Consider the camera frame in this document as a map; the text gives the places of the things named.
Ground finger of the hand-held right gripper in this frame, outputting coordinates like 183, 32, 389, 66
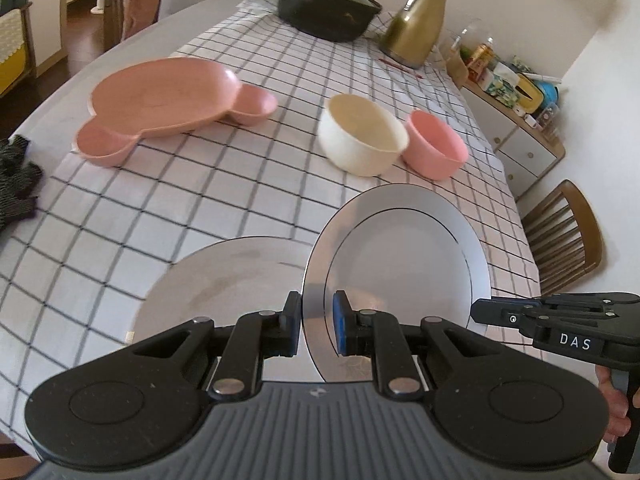
541, 292, 640, 312
470, 298, 618, 335

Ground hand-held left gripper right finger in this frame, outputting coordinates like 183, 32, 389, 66
331, 289, 517, 402

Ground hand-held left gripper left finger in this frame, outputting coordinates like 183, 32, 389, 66
122, 290, 303, 402

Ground white plate with thin ring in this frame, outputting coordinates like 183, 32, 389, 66
302, 183, 493, 384

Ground pink bowl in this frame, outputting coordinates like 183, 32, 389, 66
401, 110, 469, 181

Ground person's right hand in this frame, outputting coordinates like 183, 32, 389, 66
595, 364, 633, 445

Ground wooden spindle-back chair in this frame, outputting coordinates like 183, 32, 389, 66
520, 180, 605, 297

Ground plain white plate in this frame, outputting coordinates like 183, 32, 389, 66
134, 236, 321, 347

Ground white checked tablecloth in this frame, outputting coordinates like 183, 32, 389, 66
0, 0, 545, 411

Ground white wooden cabinet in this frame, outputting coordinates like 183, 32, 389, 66
460, 77, 567, 199

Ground cream bowl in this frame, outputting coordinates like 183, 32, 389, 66
316, 93, 409, 177

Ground blue container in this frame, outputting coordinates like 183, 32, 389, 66
537, 82, 561, 111

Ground yellow container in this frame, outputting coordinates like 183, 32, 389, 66
515, 74, 547, 114

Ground green printed tissue pack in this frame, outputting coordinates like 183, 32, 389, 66
482, 62, 524, 109

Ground orange drink can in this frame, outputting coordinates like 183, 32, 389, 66
467, 44, 496, 84

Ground pink bear-shaped plate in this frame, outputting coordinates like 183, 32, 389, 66
71, 57, 279, 167

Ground red chopsticks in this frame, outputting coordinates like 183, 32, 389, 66
380, 58, 424, 79

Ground clear glass jar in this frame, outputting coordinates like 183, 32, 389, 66
440, 19, 497, 86

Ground gold thermos jug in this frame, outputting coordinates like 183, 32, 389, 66
378, 0, 459, 70

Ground black cooking pot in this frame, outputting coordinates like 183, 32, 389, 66
278, 0, 384, 43

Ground dark knitted glove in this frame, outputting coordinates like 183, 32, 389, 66
0, 136, 45, 234

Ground brown cloth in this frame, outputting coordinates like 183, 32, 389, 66
122, 0, 167, 41

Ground dark wooden chair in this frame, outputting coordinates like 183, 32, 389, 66
102, 0, 167, 54

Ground yellow sofa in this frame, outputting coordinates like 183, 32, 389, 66
0, 0, 37, 97

